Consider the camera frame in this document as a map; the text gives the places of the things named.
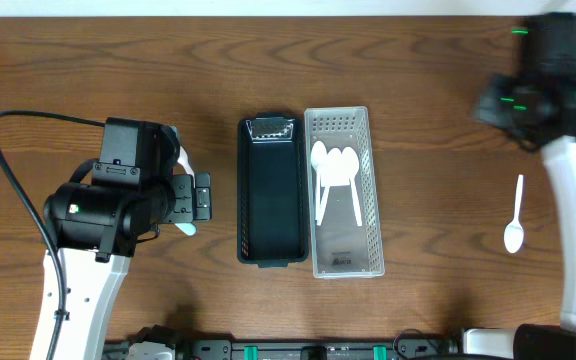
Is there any clear plastic basket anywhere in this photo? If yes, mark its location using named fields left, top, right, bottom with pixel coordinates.
left=304, top=106, right=385, bottom=279

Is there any white plastic spoon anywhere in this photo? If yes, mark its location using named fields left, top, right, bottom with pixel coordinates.
left=317, top=148, right=341, bottom=225
left=342, top=147, right=363, bottom=227
left=310, top=141, right=327, bottom=223
left=503, top=174, right=524, bottom=254

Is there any white plastic fork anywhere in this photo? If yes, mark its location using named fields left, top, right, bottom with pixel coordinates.
left=177, top=146, right=195, bottom=176

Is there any black plastic basket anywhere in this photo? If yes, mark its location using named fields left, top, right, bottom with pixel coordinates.
left=237, top=113, right=309, bottom=268

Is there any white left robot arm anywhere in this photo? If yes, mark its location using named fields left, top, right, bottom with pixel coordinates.
left=30, top=118, right=212, bottom=359

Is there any mint green plastic fork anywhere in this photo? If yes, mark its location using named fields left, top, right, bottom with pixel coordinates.
left=175, top=223, right=197, bottom=236

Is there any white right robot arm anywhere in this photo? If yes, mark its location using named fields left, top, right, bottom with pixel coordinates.
left=454, top=12, right=576, bottom=359

